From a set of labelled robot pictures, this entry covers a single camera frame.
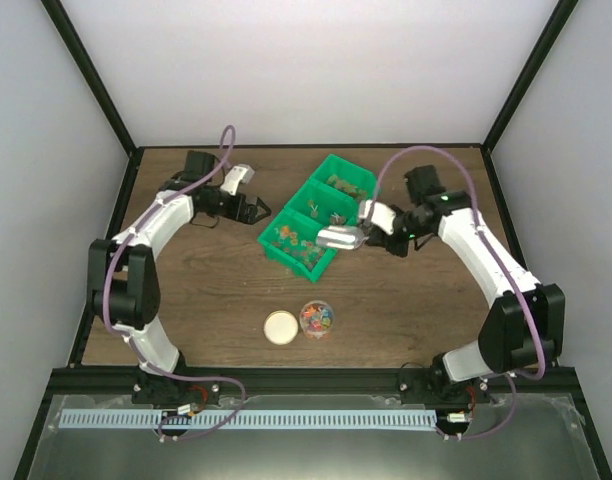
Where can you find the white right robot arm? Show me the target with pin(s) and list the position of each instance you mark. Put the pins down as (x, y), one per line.
(525, 322)

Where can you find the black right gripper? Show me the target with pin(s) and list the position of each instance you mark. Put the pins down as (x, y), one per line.
(400, 249)

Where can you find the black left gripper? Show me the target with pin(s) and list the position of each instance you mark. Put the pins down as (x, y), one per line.
(240, 203)

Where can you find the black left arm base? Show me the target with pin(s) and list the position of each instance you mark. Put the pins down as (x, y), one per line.
(163, 391)

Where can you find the silver metal scoop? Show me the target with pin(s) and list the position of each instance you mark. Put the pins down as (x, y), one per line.
(341, 237)

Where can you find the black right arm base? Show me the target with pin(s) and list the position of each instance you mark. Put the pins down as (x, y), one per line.
(430, 384)

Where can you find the clear glass jar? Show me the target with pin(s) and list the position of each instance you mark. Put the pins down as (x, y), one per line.
(316, 319)

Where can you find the light blue slotted cable duct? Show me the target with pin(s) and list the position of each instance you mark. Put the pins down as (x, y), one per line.
(399, 420)

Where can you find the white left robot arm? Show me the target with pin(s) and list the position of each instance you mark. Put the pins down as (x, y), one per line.
(122, 282)

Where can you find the green bin with star candies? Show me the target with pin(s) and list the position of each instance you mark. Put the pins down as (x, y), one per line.
(290, 239)

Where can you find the cream jar lid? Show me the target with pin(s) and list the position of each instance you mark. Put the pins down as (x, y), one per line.
(280, 327)

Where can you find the green bin with popsicle candies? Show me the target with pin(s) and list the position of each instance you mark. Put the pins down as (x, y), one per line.
(346, 177)

